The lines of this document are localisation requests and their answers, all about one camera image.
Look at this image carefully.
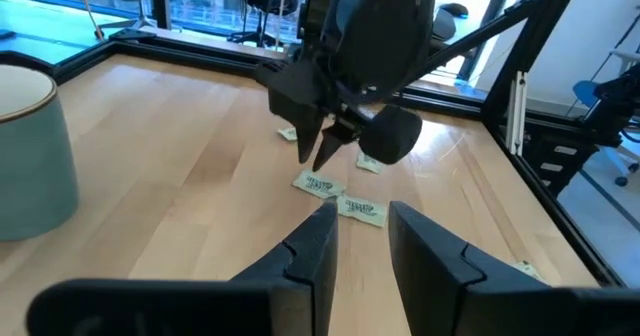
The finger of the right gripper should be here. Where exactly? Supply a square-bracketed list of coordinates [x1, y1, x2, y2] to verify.
[312, 118, 374, 173]
[255, 58, 326, 165]

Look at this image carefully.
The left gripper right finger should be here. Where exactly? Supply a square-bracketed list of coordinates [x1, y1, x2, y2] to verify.
[388, 200, 640, 336]

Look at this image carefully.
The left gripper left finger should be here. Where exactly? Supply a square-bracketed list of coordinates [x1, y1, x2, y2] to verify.
[25, 200, 340, 336]

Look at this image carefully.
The small black rounded object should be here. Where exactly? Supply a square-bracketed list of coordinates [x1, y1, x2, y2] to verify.
[439, 2, 470, 20]

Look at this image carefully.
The black equipment cart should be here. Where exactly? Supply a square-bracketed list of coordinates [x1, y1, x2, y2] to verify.
[524, 65, 640, 198]

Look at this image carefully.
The black stand rod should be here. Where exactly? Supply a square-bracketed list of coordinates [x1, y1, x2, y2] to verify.
[69, 0, 107, 42]

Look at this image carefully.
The green ceramic mug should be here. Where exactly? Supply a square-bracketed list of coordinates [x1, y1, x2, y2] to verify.
[0, 64, 80, 242]

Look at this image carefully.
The silver frame upright bracket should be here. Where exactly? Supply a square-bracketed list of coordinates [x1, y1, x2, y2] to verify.
[503, 69, 530, 158]

